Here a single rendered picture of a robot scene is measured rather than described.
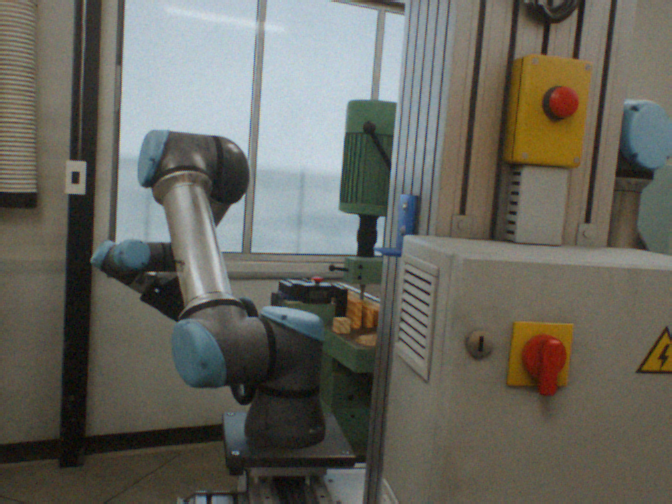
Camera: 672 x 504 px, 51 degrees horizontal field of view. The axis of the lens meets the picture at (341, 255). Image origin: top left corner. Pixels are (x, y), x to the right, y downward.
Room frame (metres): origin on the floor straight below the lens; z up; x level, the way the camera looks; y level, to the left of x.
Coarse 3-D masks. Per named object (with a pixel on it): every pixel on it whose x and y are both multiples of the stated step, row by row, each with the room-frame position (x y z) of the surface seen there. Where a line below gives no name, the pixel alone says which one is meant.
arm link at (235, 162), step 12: (228, 144) 1.43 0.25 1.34; (228, 156) 1.42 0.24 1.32; (240, 156) 1.44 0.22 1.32; (228, 168) 1.42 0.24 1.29; (240, 168) 1.44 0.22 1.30; (228, 180) 1.43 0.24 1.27; (240, 180) 1.46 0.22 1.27; (216, 192) 1.48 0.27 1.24; (228, 192) 1.47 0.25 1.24; (240, 192) 1.49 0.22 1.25; (216, 204) 1.53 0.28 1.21; (228, 204) 1.52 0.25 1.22; (216, 216) 1.56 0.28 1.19; (168, 252) 1.70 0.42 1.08; (168, 264) 1.70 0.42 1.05
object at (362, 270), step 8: (352, 256) 2.01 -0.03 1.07; (344, 264) 2.00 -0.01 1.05; (352, 264) 1.95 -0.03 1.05; (360, 264) 1.95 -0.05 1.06; (368, 264) 1.96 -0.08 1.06; (376, 264) 1.97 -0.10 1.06; (344, 272) 1.99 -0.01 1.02; (352, 272) 1.94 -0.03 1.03; (360, 272) 1.95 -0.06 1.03; (368, 272) 1.96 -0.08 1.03; (376, 272) 1.97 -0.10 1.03; (344, 280) 1.99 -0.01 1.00; (352, 280) 1.94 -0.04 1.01; (360, 280) 1.95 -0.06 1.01; (368, 280) 1.96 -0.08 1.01; (376, 280) 1.97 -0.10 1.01
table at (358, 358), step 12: (324, 336) 1.80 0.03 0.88; (336, 336) 1.73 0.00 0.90; (348, 336) 1.73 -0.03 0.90; (324, 348) 1.79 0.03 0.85; (336, 348) 1.72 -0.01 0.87; (348, 348) 1.66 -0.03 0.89; (360, 348) 1.62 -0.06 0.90; (372, 348) 1.63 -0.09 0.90; (336, 360) 1.71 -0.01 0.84; (348, 360) 1.65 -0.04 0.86; (360, 360) 1.62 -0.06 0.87; (372, 360) 1.63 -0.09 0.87
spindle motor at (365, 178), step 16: (352, 112) 1.94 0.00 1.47; (368, 112) 1.91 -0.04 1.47; (384, 112) 1.90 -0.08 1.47; (352, 128) 1.93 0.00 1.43; (384, 128) 1.90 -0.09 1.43; (352, 144) 1.93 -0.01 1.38; (368, 144) 1.91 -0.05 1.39; (384, 144) 1.91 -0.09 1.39; (352, 160) 1.93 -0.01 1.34; (368, 160) 1.91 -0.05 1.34; (352, 176) 1.92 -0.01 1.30; (368, 176) 1.91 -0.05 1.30; (384, 176) 1.91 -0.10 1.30; (352, 192) 1.92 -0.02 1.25; (368, 192) 1.91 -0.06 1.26; (384, 192) 1.91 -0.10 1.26; (352, 208) 1.92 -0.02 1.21; (368, 208) 1.90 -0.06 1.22; (384, 208) 1.91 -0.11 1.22
